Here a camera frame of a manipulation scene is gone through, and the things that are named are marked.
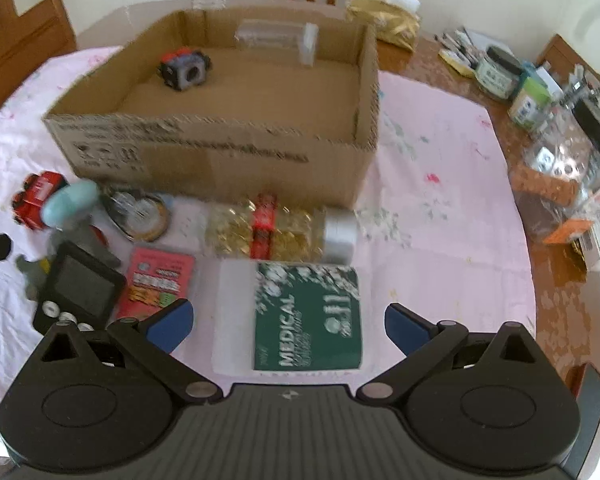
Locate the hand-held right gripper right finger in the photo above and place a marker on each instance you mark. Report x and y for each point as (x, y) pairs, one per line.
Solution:
(405, 325)

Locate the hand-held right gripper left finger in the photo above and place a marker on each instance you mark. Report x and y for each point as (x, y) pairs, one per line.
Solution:
(172, 322)

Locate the pink card pack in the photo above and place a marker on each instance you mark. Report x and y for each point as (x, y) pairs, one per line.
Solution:
(155, 275)

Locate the red toy car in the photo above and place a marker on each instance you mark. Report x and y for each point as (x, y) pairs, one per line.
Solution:
(32, 197)

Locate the grey plush toy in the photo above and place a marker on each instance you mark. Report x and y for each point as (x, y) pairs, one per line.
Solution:
(82, 241)

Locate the teal round case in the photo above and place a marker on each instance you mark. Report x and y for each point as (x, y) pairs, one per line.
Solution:
(70, 202)

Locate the white green label box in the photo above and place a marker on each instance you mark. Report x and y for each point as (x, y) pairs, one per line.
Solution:
(305, 320)

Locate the clear bottle of gold capsules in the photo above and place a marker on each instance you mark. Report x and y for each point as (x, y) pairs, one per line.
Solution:
(290, 232)

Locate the cardboard box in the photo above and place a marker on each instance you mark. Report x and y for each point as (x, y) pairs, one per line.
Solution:
(230, 170)

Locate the black handheld game console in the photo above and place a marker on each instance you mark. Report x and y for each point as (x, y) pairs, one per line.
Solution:
(80, 285)

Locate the round gold-rimmed tin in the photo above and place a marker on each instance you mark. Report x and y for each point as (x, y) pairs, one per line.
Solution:
(140, 220)

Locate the pink floral cloth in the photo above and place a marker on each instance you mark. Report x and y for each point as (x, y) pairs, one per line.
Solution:
(445, 200)

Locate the orange packet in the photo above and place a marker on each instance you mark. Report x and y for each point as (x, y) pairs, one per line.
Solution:
(567, 232)

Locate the large plastic jar black lid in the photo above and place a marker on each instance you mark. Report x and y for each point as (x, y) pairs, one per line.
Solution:
(565, 170)

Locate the black red fidget cube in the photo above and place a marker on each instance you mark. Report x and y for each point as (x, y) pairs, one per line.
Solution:
(185, 72)

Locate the green lid jar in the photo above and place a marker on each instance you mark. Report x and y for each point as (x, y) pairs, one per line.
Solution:
(527, 105)

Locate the glass jar dark lid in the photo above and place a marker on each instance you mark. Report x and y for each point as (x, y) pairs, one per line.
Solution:
(497, 80)

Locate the yellow sticky note pad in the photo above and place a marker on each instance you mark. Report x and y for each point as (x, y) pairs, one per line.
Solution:
(455, 62)

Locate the bunch of black pens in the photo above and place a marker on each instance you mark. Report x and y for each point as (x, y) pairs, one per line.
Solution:
(457, 40)

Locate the pen holder with pens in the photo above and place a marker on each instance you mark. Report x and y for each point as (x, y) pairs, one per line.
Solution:
(577, 85)

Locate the clear plastic jar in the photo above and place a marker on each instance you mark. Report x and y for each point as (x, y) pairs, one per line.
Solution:
(265, 37)

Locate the gold tissue pack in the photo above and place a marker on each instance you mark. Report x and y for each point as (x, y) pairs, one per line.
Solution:
(385, 22)

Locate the wooden slat-back chair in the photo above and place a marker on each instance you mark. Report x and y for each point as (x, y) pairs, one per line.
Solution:
(560, 52)

